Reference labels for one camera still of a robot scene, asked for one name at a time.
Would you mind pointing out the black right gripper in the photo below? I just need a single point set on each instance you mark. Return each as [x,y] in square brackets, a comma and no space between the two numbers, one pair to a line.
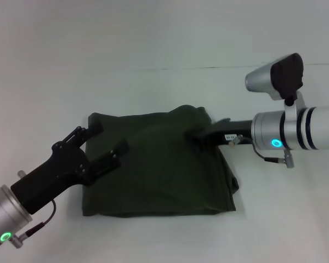
[233,132]

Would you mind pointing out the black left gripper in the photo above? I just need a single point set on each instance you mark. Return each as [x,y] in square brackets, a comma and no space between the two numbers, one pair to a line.
[52,175]

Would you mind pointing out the dark green t-shirt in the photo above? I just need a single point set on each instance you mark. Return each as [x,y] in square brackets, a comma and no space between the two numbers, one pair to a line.
[159,164]

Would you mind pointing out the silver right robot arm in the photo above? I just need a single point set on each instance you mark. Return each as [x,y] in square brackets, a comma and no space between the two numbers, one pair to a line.
[299,130]

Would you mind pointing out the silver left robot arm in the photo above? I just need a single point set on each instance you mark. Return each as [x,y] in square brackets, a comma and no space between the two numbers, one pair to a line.
[5,216]

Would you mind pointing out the small silver round plug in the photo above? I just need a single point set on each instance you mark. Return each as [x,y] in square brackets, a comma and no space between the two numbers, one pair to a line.
[22,174]

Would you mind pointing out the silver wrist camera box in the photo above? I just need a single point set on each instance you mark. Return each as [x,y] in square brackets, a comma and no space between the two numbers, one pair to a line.
[277,76]

